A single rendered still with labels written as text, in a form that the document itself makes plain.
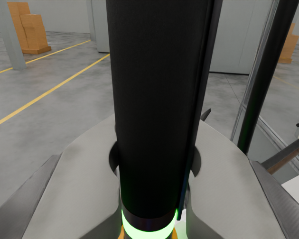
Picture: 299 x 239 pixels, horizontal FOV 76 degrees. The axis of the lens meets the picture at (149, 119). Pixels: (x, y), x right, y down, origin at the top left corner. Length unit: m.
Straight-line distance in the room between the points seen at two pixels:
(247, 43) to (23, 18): 7.03
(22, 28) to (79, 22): 5.85
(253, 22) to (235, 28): 0.42
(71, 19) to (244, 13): 10.64
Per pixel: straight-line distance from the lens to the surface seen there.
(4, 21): 6.28
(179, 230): 0.19
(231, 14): 5.65
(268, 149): 1.35
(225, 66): 5.85
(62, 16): 14.32
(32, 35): 8.38
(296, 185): 0.60
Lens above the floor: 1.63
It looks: 31 degrees down
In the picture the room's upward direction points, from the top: 2 degrees clockwise
